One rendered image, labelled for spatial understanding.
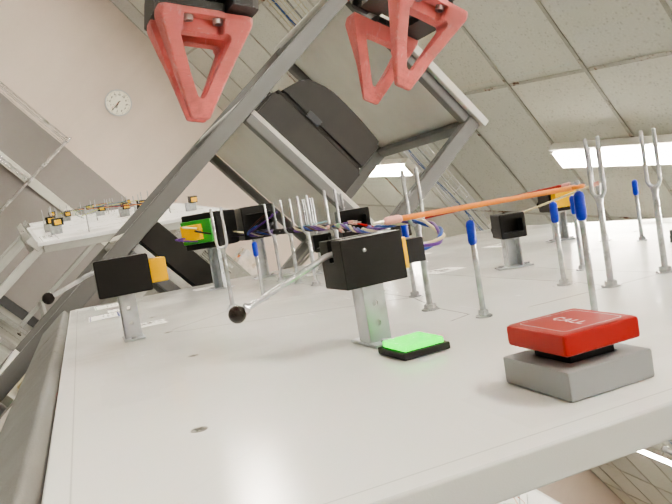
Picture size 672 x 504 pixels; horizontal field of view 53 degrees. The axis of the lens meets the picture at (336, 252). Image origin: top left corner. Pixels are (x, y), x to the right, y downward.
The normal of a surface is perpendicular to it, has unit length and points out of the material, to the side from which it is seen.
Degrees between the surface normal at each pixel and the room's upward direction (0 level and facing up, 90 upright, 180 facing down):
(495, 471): 90
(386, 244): 87
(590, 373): 90
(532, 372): 140
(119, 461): 50
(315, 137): 90
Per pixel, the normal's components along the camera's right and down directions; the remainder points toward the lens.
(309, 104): 0.38, 0.03
